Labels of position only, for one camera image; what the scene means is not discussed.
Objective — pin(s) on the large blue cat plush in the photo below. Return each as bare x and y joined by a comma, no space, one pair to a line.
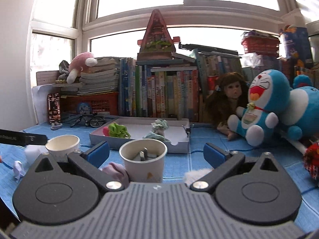
309,104

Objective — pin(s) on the red plastic crate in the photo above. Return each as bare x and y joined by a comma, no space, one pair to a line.
99,104

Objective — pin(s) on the small blue cat plush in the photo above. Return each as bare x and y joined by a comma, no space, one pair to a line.
264,89

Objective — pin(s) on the small pale lilac item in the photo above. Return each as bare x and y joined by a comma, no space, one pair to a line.
18,169

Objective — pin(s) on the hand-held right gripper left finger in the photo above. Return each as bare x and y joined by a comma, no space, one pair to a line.
98,153

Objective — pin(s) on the patterned crumpled cloth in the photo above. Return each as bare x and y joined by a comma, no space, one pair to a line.
160,125

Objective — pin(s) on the paper cup with black scribbles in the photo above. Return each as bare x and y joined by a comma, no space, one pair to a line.
62,144

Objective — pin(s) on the pink mushroom plush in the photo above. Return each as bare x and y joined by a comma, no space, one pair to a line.
79,63

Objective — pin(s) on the triangular toy house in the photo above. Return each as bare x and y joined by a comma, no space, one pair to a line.
155,34

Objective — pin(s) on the red plaid soft item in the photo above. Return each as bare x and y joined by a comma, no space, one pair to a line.
312,161

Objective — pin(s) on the pink fluffy ball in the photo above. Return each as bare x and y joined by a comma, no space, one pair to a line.
106,131

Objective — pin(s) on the light green cloth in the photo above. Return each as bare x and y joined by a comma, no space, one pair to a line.
155,137

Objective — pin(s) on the blue checked tablecloth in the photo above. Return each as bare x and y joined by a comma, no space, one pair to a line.
184,160

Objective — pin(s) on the white rod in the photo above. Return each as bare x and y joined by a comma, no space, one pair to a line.
294,143

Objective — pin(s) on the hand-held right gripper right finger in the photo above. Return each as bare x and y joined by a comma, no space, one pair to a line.
214,154

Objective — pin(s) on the paper cup with coloured drawing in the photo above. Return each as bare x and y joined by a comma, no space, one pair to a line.
143,169

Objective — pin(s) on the white window frame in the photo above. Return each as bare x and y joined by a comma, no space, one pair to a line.
134,20

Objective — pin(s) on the brown haired doll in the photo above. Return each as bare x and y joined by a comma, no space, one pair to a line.
233,89

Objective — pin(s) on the white fluffy pompom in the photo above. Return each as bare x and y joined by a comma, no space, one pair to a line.
195,174

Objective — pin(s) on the green scrunchie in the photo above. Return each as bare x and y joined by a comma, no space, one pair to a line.
119,130

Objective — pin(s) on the grey plug adapter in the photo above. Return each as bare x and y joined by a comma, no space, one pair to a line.
145,155

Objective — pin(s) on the white paper sheet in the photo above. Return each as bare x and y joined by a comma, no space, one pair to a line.
39,102

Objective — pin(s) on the small red basket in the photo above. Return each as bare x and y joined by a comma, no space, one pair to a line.
259,43

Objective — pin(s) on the clear plastic bag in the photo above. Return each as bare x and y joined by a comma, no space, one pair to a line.
259,59

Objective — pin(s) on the black binder clip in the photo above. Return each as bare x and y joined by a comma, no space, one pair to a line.
187,130

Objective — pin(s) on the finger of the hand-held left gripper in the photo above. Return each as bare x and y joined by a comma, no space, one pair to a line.
37,139

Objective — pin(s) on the white foam block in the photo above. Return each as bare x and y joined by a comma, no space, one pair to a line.
32,154

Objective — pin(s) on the grid cutting board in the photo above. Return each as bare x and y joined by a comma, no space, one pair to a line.
47,77

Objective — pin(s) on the black toy bicycle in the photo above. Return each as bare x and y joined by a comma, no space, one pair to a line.
96,122

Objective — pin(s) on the stack of flat books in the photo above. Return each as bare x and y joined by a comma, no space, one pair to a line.
99,77

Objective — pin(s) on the blue printed box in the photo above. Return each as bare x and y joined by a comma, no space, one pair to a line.
296,42

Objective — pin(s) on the grey cardboard tray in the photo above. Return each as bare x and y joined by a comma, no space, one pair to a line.
139,129

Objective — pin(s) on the pale purple sock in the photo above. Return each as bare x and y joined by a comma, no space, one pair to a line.
116,170

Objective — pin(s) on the grey elephant plush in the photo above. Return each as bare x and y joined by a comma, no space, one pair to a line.
64,68

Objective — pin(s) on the row of upright books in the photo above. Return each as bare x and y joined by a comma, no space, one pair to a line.
159,92

